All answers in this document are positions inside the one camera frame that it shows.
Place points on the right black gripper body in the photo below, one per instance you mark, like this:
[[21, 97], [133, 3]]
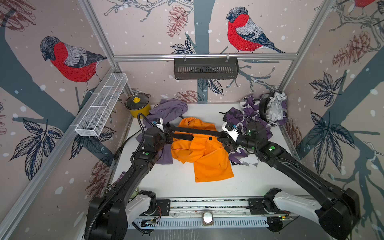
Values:
[[244, 141]]

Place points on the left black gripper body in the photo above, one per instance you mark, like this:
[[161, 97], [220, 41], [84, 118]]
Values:
[[164, 139]]

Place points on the lavender purple trousers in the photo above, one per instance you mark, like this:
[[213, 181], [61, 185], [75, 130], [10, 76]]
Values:
[[168, 110]]

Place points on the orange trousers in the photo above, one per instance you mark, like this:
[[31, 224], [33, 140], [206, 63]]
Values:
[[210, 159]]

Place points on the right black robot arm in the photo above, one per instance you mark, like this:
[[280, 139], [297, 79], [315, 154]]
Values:
[[336, 210]]

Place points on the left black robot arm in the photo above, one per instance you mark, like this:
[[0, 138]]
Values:
[[107, 218]]

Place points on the purple camouflage trousers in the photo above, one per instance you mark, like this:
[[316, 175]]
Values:
[[258, 114]]

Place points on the black belt on camouflage trousers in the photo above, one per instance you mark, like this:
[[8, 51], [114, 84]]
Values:
[[263, 106]]

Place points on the yellow pot with lid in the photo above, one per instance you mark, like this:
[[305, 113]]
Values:
[[138, 104]]

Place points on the black hanging basket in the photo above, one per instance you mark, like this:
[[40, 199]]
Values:
[[206, 69]]

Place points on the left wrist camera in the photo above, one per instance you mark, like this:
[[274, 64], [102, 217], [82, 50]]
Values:
[[158, 123]]

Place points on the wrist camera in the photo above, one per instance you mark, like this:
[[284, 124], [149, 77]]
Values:
[[158, 123], [230, 128]]

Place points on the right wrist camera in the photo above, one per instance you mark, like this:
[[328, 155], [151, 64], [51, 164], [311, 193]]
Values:
[[230, 128]]

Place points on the white wire mesh shelf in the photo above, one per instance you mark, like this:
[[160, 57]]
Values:
[[95, 118]]

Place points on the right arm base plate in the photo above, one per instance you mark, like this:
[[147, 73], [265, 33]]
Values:
[[256, 206]]

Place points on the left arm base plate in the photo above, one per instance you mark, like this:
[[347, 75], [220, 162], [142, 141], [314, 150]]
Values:
[[162, 208]]

